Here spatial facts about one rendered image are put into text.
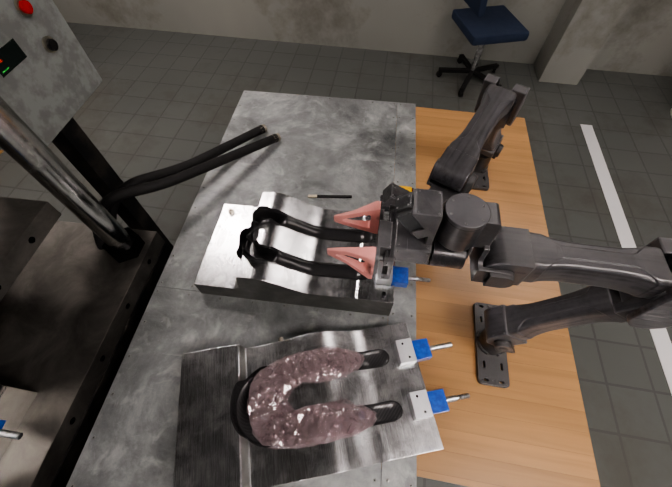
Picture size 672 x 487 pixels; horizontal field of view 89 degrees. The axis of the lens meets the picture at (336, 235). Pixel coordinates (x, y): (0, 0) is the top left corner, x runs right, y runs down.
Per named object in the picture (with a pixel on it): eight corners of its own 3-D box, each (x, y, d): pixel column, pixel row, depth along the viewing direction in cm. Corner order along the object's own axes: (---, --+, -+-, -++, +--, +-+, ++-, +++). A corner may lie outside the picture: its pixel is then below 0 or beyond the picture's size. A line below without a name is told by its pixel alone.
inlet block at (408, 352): (444, 337, 82) (450, 330, 77) (451, 358, 79) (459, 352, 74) (391, 346, 80) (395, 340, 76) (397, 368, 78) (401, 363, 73)
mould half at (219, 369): (402, 329, 85) (410, 314, 76) (436, 449, 72) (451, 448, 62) (199, 365, 81) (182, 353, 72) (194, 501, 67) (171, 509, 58)
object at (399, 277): (427, 276, 87) (432, 266, 82) (427, 294, 84) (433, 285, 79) (376, 270, 87) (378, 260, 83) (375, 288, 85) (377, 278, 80)
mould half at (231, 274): (392, 232, 101) (399, 204, 90) (388, 316, 87) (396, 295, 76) (230, 215, 105) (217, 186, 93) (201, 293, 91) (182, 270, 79)
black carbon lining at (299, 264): (373, 234, 93) (376, 213, 85) (368, 288, 84) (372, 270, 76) (249, 221, 95) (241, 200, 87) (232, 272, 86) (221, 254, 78)
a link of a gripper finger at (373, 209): (327, 231, 50) (391, 239, 49) (335, 194, 54) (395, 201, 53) (329, 254, 56) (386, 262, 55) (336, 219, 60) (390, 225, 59)
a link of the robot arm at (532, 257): (489, 268, 46) (736, 301, 43) (484, 216, 51) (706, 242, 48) (462, 302, 57) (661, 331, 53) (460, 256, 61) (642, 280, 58)
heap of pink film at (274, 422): (361, 344, 78) (364, 334, 71) (380, 433, 68) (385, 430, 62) (247, 365, 75) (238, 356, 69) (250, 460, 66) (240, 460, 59)
